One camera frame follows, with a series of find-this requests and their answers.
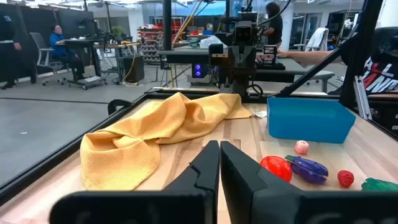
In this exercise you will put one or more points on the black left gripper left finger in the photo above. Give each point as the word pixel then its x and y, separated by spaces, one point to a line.
pixel 192 199

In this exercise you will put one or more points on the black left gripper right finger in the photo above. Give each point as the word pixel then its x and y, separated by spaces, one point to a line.
pixel 248 193

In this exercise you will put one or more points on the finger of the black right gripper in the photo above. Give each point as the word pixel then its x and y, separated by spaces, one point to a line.
pixel 248 59
pixel 237 59

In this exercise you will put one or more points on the red tomato toy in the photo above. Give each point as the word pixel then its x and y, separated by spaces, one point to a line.
pixel 276 168

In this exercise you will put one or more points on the purple eggplant toy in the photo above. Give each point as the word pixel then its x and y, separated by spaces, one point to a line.
pixel 308 170

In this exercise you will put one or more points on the pink round produce toy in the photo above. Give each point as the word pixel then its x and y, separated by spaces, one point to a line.
pixel 302 147

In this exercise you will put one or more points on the red raspberry toy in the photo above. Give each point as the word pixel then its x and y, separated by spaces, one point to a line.
pixel 345 179

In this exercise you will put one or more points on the dark green pepper toy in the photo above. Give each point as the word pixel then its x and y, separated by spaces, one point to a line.
pixel 379 185

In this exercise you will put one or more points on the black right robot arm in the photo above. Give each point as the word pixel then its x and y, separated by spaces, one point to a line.
pixel 241 84

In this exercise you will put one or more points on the blue plastic tupperware container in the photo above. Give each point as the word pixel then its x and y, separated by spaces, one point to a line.
pixel 308 121

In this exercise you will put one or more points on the computer with purple light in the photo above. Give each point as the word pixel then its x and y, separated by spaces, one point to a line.
pixel 199 71

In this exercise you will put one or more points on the person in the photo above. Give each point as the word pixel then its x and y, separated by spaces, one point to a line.
pixel 60 46
pixel 9 49
pixel 274 26
pixel 382 74

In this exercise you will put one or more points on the grey bench table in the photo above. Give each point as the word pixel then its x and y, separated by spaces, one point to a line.
pixel 295 73

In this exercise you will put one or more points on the white fabric tag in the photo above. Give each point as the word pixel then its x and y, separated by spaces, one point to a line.
pixel 260 114

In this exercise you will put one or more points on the black pillar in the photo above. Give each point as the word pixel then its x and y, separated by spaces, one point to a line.
pixel 167 25

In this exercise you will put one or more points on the red parts shelf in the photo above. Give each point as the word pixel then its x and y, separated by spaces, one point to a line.
pixel 149 43

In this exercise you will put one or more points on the white draped chair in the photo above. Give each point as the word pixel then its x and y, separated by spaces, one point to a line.
pixel 318 39

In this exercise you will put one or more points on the yellow waffle towel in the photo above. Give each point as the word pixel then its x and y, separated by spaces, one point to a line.
pixel 140 140

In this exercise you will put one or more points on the black box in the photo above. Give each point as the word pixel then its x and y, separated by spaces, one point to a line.
pixel 134 68

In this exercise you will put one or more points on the black clamp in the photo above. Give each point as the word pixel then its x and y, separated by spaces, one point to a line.
pixel 116 104

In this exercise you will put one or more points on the black desk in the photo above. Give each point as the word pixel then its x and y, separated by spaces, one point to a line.
pixel 81 46

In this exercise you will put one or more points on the grey office chair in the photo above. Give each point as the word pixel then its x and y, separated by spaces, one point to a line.
pixel 42 49

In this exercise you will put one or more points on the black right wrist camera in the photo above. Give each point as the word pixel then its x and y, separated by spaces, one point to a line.
pixel 245 32

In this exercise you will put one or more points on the black slanted frame strut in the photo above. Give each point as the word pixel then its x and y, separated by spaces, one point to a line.
pixel 314 67

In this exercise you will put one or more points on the black vertical frame post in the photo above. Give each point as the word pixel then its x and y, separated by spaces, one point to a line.
pixel 357 56

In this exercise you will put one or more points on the black aluminium table frame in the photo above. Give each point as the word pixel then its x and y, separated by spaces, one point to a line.
pixel 46 164

